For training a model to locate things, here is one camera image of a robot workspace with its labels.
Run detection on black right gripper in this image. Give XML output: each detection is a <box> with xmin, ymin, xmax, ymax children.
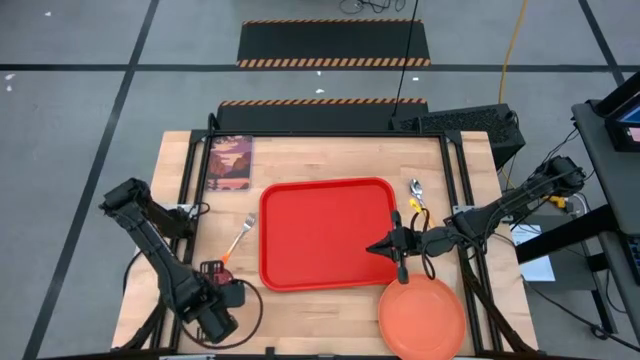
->
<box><xmin>366</xmin><ymin>209</ymin><xmax>424</xmax><ymax>285</ymax></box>

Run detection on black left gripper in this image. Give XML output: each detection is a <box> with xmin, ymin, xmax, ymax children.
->
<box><xmin>199</xmin><ymin>259</ymin><xmax>247</xmax><ymax>310</ymax></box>

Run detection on dark red faceted cup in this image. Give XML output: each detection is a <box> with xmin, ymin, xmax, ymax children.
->
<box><xmin>199</xmin><ymin>259</ymin><xmax>235</xmax><ymax>289</ymax></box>

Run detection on fork with orange handle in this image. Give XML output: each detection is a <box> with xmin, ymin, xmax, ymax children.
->
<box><xmin>221</xmin><ymin>212</ymin><xmax>258</xmax><ymax>265</ymax></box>

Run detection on spoon with yellow handle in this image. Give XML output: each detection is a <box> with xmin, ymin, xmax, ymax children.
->
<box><xmin>408</xmin><ymin>178</ymin><xmax>435</xmax><ymax>229</ymax></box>

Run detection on orange plate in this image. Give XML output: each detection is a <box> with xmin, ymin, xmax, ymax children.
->
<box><xmin>377</xmin><ymin>273</ymin><xmax>467</xmax><ymax>360</ymax></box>

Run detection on red plastic tray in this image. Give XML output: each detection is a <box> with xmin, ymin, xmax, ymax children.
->
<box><xmin>258</xmin><ymin>176</ymin><xmax>401</xmax><ymax>293</ymax></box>

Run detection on landscape picture card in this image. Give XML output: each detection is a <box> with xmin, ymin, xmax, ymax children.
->
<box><xmin>204</xmin><ymin>134</ymin><xmax>255</xmax><ymax>193</ymax></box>

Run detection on black computer tower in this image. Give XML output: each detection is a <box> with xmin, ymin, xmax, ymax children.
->
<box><xmin>388</xmin><ymin>103</ymin><xmax>527</xmax><ymax>170</ymax></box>

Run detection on white paper sheet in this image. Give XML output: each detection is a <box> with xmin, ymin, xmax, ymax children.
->
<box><xmin>509</xmin><ymin>223</ymin><xmax>557</xmax><ymax>283</ymax></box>

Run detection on dark grey side desk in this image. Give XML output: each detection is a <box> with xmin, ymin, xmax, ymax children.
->
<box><xmin>514</xmin><ymin>99</ymin><xmax>640</xmax><ymax>337</ymax></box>

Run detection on black keyboard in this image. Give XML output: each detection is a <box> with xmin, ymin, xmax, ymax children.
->
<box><xmin>624</xmin><ymin>234</ymin><xmax>640</xmax><ymax>286</ymax></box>

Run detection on black monitor with lit screen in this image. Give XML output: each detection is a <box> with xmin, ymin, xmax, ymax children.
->
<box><xmin>594</xmin><ymin>71</ymin><xmax>640</xmax><ymax>153</ymax></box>

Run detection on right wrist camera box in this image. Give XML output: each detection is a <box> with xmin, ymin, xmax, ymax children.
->
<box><xmin>401</xmin><ymin>228</ymin><xmax>423</xmax><ymax>254</ymax></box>

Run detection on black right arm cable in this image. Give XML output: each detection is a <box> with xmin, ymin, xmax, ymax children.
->
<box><xmin>410</xmin><ymin>207</ymin><xmax>437</xmax><ymax>280</ymax></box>

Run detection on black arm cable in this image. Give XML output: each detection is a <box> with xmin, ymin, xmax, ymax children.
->
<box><xmin>172</xmin><ymin>279</ymin><xmax>265</xmax><ymax>351</ymax></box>
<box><xmin>410</xmin><ymin>207</ymin><xmax>437</xmax><ymax>280</ymax></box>

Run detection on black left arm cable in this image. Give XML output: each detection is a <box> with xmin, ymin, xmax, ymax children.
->
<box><xmin>172</xmin><ymin>279</ymin><xmax>265</xmax><ymax>351</ymax></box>

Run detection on black base cable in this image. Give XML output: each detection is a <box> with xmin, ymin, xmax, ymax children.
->
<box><xmin>122</xmin><ymin>249</ymin><xmax>144</xmax><ymax>296</ymax></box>

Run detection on black aluminium rig frame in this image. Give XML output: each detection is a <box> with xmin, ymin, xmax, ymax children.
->
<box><xmin>117</xmin><ymin>112</ymin><xmax>539</xmax><ymax>360</ymax></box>

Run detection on black hazard-striped cable ramp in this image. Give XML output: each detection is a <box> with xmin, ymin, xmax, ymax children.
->
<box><xmin>235</xmin><ymin>18</ymin><xmax>432</xmax><ymax>69</ymax></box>
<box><xmin>215</xmin><ymin>98</ymin><xmax>430</xmax><ymax>133</ymax></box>

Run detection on black floor cable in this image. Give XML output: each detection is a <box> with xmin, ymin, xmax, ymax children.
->
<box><xmin>522</xmin><ymin>274</ymin><xmax>640</xmax><ymax>351</ymax></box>

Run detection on black hanging cable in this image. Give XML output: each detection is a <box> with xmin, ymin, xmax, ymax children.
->
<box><xmin>391</xmin><ymin>0</ymin><xmax>421</xmax><ymax>119</ymax></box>

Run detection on yellow hanging cable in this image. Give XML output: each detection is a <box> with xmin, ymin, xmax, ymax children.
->
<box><xmin>498</xmin><ymin>0</ymin><xmax>530</xmax><ymax>105</ymax></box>

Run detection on tangled black floor cables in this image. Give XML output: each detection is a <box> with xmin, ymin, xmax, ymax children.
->
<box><xmin>338</xmin><ymin>0</ymin><xmax>407</xmax><ymax>15</ymax></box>

